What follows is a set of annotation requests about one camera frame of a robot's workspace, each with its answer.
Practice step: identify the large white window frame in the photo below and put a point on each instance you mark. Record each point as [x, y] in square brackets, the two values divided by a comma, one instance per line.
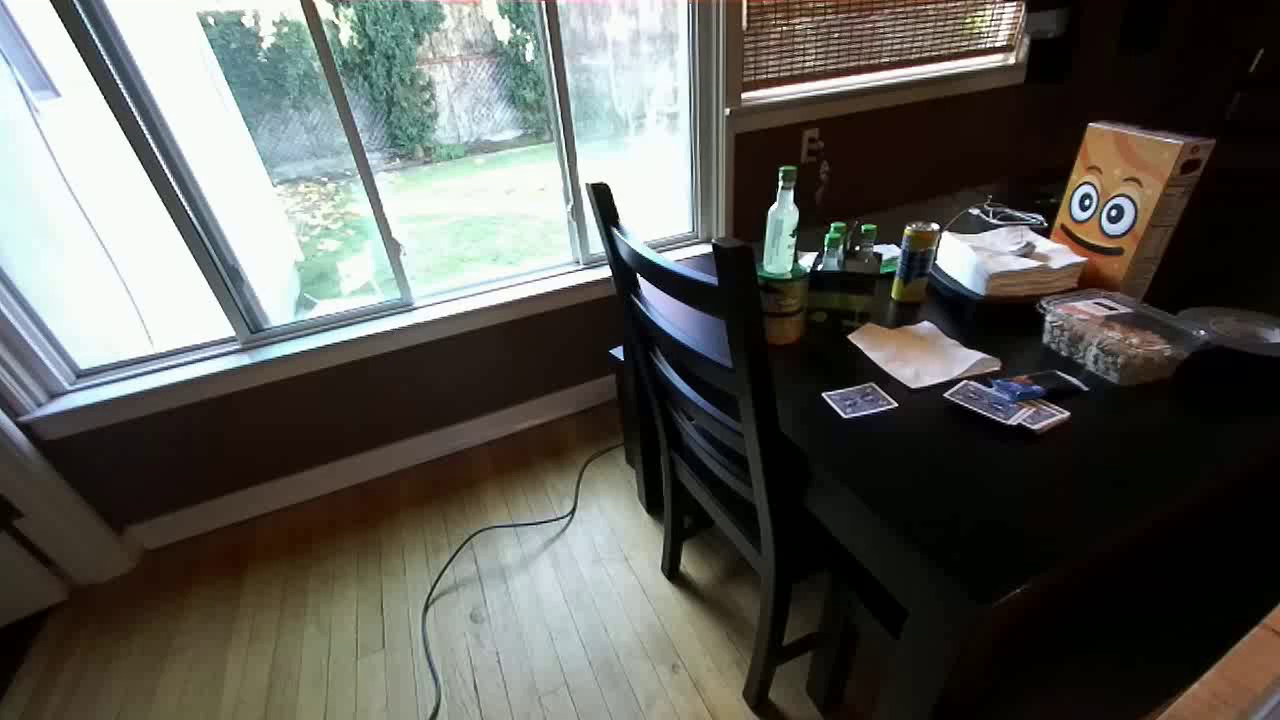
[246, 324]

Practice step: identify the yellow and blue drink can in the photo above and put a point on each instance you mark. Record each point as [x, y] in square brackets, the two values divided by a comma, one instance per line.
[913, 265]

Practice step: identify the clear round plastic lid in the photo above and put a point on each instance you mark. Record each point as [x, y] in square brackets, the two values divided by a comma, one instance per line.
[1235, 331]

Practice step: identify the dark wooden ladder-back chair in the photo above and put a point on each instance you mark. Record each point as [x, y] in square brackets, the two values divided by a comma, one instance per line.
[692, 347]

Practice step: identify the clear plastic container of seeds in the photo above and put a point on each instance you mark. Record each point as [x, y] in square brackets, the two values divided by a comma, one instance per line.
[1115, 341]

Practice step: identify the dark bottle carrier carton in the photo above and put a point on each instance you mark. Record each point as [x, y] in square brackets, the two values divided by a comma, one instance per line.
[843, 295]

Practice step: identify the stack of white napkins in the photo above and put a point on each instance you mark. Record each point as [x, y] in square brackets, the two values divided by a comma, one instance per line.
[1004, 260]

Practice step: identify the small green glass bottle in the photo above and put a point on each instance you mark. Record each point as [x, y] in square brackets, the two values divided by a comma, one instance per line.
[835, 248]
[864, 244]

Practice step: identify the bamboo window blind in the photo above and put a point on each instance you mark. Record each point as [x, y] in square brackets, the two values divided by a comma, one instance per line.
[864, 38]

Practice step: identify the blue-backed playing card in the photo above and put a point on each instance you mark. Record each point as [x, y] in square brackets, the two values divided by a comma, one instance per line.
[843, 400]
[1013, 406]
[1040, 413]
[877, 398]

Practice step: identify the cardboard box with cartoon face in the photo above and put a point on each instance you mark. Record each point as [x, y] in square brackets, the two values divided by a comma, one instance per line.
[1126, 200]

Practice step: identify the white paper napkin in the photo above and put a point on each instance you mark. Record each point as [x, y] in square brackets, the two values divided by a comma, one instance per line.
[921, 354]

